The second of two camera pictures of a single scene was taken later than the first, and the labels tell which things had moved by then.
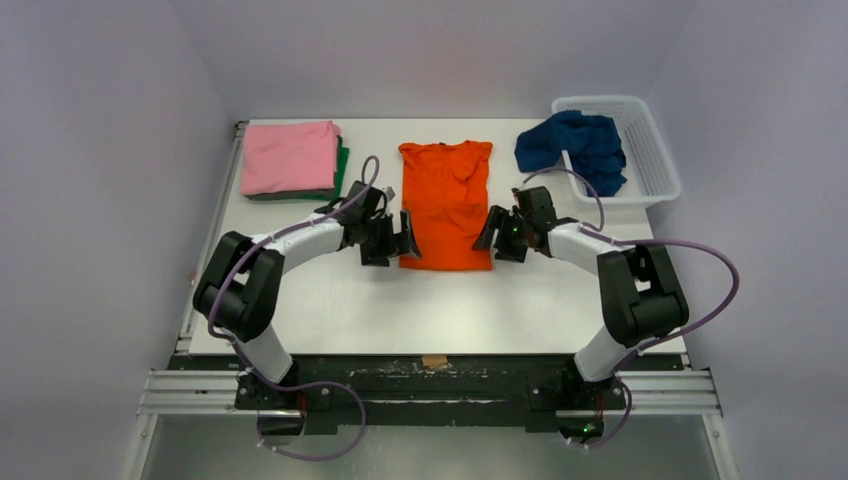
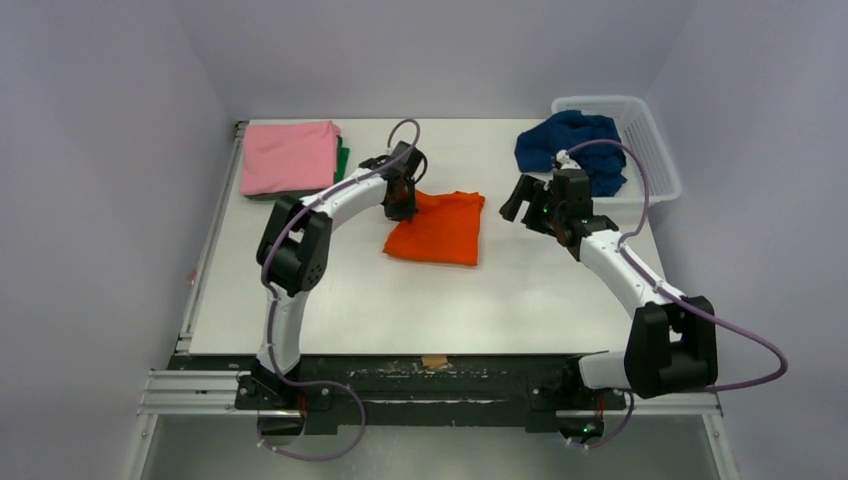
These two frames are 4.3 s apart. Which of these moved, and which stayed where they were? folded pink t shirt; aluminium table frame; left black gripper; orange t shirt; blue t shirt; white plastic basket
Moved: orange t shirt; left black gripper
Stayed: aluminium table frame; white plastic basket; blue t shirt; folded pink t shirt
